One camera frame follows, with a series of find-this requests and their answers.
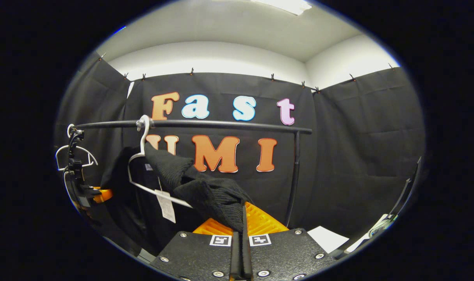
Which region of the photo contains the row of black cloth clips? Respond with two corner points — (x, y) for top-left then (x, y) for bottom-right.
(100, 55), (396, 94)

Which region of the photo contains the black backdrop cloth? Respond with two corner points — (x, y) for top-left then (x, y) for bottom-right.
(55, 53), (427, 250)

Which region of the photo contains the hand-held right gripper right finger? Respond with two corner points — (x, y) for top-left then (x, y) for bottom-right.
(242, 202), (337, 281)

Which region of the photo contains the white paper sheet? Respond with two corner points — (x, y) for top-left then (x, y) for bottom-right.
(307, 226), (350, 254)

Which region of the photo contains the black knit sweater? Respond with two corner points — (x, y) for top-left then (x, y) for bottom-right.
(100, 141), (254, 256)

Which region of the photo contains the white clothes hanger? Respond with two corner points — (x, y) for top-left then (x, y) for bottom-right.
(127, 114), (193, 208)
(55, 124), (99, 172)

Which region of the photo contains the ceiling light panel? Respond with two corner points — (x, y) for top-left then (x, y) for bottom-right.
(253, 0), (312, 15)

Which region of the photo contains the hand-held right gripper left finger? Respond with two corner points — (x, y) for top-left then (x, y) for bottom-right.
(149, 217), (243, 281)

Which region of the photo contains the black clothes rail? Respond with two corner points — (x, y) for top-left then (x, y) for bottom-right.
(71, 119), (314, 229)

